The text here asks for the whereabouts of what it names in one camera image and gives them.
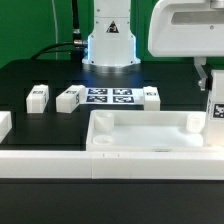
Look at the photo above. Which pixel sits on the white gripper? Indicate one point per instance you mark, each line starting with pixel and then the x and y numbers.
pixel 188 28

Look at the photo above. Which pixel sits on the white desk tabletop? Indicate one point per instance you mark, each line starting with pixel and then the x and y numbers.
pixel 147 131

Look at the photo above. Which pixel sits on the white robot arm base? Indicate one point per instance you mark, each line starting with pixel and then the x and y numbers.
pixel 111 44

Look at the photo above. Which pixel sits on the fiducial marker sheet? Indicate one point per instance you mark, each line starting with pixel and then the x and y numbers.
pixel 117 96

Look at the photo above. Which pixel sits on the white front fence bar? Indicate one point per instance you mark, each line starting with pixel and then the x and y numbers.
pixel 102 165

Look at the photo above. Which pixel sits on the white left fence block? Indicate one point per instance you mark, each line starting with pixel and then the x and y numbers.
pixel 5 124

